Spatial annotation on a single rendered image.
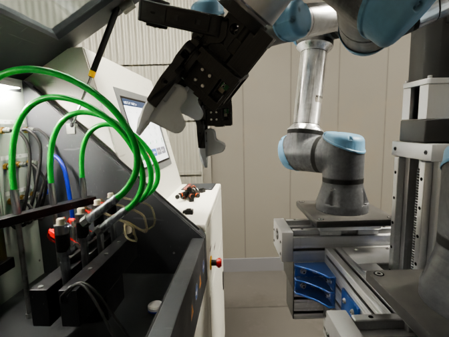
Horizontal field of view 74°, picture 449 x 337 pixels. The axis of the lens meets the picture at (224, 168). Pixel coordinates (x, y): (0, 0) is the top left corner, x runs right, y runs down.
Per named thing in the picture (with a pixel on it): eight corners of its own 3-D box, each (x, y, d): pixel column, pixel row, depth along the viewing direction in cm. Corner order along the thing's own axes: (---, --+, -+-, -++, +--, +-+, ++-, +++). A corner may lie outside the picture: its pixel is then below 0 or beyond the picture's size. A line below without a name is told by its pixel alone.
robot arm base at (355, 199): (355, 201, 98) (356, 172, 97) (379, 215, 83) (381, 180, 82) (309, 202, 98) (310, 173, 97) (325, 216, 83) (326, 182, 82)
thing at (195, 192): (199, 203, 125) (198, 190, 124) (174, 203, 126) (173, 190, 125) (206, 191, 147) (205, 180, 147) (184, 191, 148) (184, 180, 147)
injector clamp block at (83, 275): (83, 358, 62) (75, 289, 59) (36, 357, 62) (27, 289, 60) (139, 276, 95) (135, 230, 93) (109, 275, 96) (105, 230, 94)
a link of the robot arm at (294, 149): (312, 172, 89) (333, -12, 88) (272, 168, 100) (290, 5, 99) (331, 174, 97) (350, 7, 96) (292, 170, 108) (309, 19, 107)
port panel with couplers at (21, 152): (15, 221, 83) (1, 107, 78) (3, 221, 83) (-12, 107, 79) (45, 208, 95) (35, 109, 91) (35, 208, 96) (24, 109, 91)
